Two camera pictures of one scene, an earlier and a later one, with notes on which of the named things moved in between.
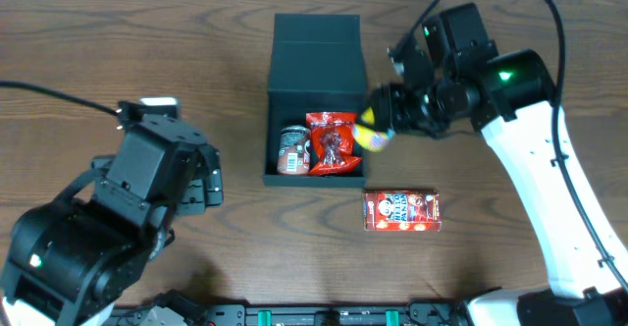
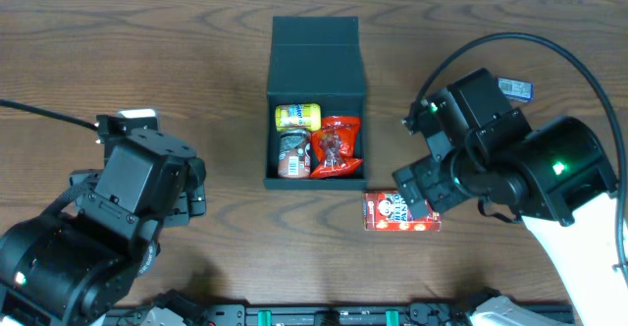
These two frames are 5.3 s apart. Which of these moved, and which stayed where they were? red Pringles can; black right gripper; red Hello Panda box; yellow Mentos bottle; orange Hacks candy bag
Moved: yellow Mentos bottle; black right gripper
Stayed: red Hello Panda box; red Pringles can; orange Hacks candy bag
